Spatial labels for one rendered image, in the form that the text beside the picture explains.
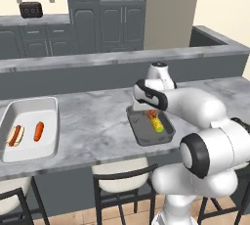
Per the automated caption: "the hot dog in bun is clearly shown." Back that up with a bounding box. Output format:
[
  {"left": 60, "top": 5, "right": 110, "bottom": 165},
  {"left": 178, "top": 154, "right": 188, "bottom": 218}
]
[{"left": 6, "top": 124, "right": 25, "bottom": 148}]

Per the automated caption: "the yellow corn cob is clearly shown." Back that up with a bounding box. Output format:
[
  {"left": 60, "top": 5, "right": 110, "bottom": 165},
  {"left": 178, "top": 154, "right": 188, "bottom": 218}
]
[{"left": 149, "top": 115, "right": 165, "bottom": 134}]

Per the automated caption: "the grey low cupboard run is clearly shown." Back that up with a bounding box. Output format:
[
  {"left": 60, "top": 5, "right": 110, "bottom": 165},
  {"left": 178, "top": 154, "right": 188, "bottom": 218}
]
[{"left": 0, "top": 22, "right": 80, "bottom": 61}]

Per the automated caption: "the orange-red sausage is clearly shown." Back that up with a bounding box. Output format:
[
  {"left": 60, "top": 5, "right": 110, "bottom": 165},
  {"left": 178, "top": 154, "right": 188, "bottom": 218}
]
[{"left": 33, "top": 120, "right": 45, "bottom": 143}]

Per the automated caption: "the grey tall cupboard run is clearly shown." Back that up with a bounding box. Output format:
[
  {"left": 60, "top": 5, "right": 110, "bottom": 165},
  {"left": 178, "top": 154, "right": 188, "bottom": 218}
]
[{"left": 66, "top": 0, "right": 146, "bottom": 55}]

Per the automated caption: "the large white rectangular plate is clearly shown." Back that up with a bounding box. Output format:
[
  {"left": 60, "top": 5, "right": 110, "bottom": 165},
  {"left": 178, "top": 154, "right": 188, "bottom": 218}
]
[{"left": 0, "top": 96, "right": 61, "bottom": 164}]

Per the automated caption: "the black stool with cream seat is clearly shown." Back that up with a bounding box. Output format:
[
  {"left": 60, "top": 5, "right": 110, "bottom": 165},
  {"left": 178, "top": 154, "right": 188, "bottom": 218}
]
[
  {"left": 196, "top": 162, "right": 250, "bottom": 225},
  {"left": 91, "top": 157, "right": 159, "bottom": 225},
  {"left": 0, "top": 175, "right": 51, "bottom": 225}
]

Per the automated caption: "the black toaster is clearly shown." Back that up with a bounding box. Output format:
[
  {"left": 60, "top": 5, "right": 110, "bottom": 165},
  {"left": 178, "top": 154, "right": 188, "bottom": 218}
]
[{"left": 19, "top": 1, "right": 44, "bottom": 20}]

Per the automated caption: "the dark grey tupperware container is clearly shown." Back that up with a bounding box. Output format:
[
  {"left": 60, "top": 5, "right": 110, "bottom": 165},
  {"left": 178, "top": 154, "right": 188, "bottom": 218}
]
[{"left": 125, "top": 105, "right": 177, "bottom": 147}]

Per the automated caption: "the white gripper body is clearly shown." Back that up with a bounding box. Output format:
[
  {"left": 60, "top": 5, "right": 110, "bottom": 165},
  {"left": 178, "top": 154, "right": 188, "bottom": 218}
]
[{"left": 131, "top": 97, "right": 154, "bottom": 113}]

